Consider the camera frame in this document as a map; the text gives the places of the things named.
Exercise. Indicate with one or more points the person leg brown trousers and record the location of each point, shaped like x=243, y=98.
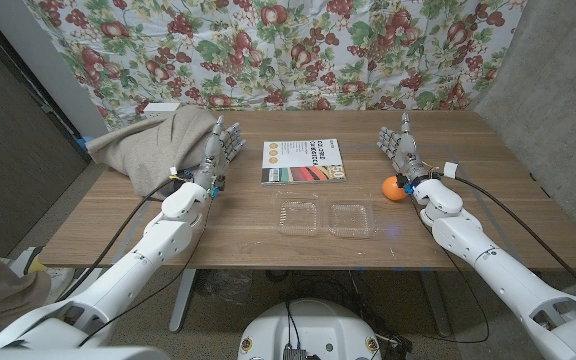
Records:
x=3, y=290

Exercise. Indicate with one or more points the orange ball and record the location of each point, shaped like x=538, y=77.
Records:
x=392, y=189

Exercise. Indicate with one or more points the clear plastic clamshell container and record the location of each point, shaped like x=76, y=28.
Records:
x=298, y=217

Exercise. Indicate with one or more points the white power strip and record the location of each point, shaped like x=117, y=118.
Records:
x=160, y=107

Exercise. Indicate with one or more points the dark grey partition panel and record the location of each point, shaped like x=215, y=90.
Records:
x=18, y=150

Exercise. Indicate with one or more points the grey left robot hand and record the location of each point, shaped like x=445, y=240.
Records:
x=215, y=160

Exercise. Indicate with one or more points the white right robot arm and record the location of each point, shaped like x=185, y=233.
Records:
x=468, y=235

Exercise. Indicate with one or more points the small blue object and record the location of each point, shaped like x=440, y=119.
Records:
x=85, y=144

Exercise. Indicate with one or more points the white table leg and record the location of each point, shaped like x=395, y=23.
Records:
x=183, y=300

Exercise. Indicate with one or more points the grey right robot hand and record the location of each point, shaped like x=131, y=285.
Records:
x=405, y=152

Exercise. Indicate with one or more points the floral fruit print backdrop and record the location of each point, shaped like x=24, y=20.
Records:
x=288, y=50

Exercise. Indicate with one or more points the grey table leg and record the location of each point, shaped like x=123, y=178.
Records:
x=435, y=305

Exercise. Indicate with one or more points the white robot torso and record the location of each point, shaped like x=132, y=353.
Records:
x=313, y=325

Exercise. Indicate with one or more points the beige cloth towel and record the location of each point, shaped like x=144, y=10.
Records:
x=153, y=145

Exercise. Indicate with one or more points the clear plastic bag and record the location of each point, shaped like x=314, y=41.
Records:
x=225, y=285

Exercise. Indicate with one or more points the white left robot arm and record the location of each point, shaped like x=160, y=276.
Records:
x=163, y=240

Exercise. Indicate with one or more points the colour cardstock book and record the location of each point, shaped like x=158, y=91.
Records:
x=300, y=160

